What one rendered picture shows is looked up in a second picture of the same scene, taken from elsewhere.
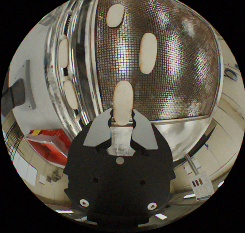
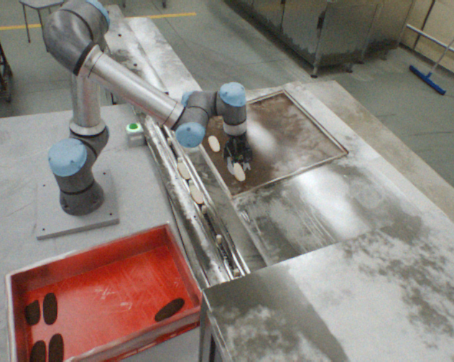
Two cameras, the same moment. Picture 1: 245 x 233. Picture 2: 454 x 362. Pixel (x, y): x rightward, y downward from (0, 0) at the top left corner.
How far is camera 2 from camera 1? 1.31 m
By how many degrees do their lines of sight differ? 72
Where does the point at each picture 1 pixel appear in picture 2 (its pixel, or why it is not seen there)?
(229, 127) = not seen: outside the picture
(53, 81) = (178, 184)
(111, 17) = (213, 146)
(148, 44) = not seen: hidden behind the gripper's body
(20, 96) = (100, 195)
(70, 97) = (197, 193)
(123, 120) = (241, 175)
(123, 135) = (253, 204)
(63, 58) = (186, 172)
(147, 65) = not seen: hidden behind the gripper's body
